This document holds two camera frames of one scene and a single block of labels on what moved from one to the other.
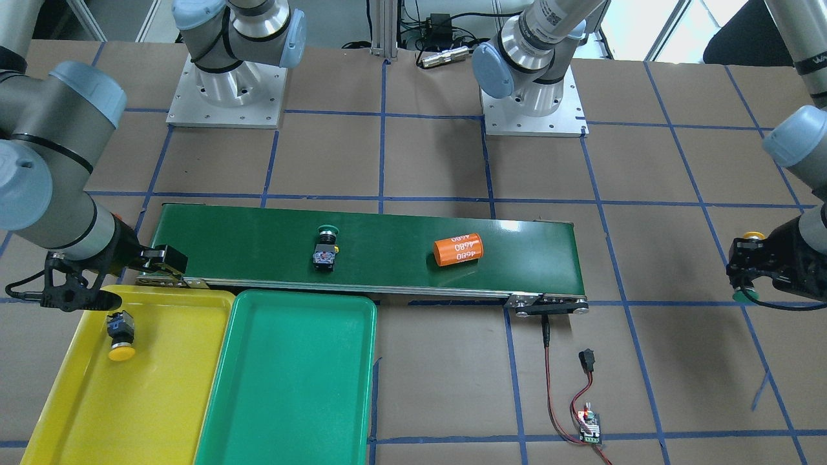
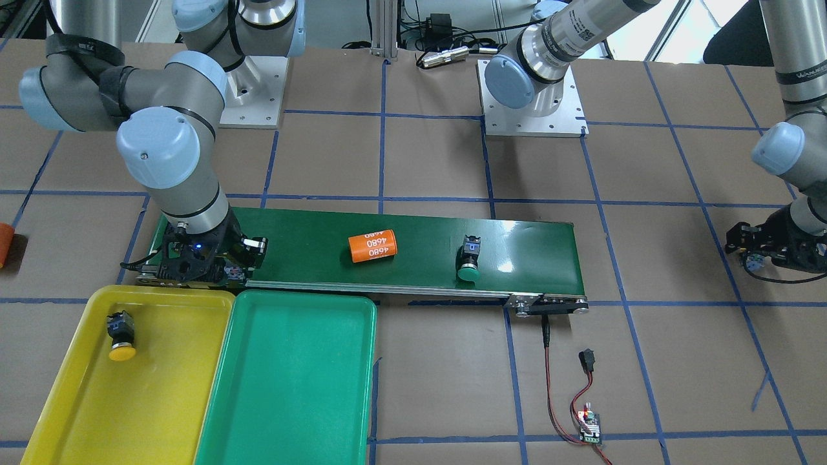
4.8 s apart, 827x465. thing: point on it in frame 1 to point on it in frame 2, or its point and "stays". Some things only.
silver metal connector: [455, 54] stays
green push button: [740, 296] to [467, 273]
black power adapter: [440, 30] stays
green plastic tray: [293, 382] stays
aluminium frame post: [384, 29] stays
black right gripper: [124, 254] to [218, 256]
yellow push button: [121, 329] stays
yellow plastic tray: [152, 409] stays
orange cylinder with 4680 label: [457, 249] to [373, 245]
